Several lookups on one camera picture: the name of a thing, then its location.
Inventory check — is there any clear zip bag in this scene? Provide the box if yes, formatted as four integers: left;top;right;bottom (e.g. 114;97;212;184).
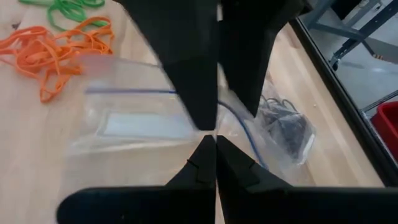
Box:
57;53;317;187

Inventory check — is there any black rubber band pile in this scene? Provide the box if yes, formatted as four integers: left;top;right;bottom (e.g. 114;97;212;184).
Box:
258;95;313;158

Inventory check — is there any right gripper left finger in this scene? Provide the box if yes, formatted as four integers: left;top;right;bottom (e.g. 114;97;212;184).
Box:
56;134;218;224

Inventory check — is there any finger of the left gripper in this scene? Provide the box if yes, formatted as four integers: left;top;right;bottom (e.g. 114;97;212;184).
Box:
112;0;219;131
217;0;307;119

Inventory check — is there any green rubber band pile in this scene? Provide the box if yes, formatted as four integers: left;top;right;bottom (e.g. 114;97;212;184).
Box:
17;0;109;32

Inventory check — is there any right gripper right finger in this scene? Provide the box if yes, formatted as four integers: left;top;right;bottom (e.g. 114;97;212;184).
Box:
216;134;398;224

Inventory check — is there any orange rubber band pile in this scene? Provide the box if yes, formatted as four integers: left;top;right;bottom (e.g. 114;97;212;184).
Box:
0;16;116;105

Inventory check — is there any red plastic bin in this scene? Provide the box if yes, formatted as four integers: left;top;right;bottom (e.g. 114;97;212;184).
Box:
369;100;398;163

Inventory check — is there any black aluminium table frame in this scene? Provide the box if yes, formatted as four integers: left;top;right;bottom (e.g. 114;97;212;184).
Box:
289;17;398;187

